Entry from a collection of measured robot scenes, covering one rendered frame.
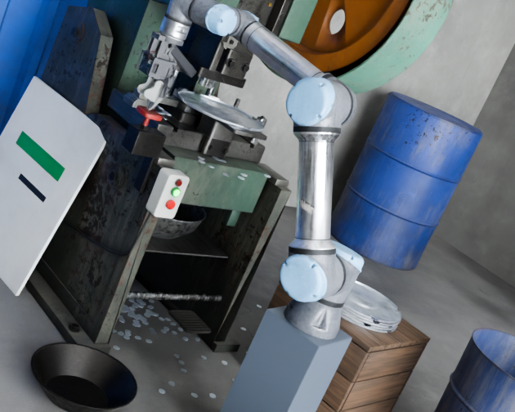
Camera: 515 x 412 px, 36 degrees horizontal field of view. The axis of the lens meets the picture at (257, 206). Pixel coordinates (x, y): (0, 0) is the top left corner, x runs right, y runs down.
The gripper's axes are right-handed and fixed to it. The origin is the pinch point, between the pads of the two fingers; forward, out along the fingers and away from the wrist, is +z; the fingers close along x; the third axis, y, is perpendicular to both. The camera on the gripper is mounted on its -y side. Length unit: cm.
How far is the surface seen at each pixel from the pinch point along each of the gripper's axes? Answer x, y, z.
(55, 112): -54, -3, 24
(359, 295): 34, -81, 38
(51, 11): -132, -31, 5
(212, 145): -4.8, -30.1, 9.4
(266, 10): -14, -38, -34
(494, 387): 88, -85, 36
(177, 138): -8.0, -18.9, 10.3
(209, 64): -15.0, -25.5, -12.9
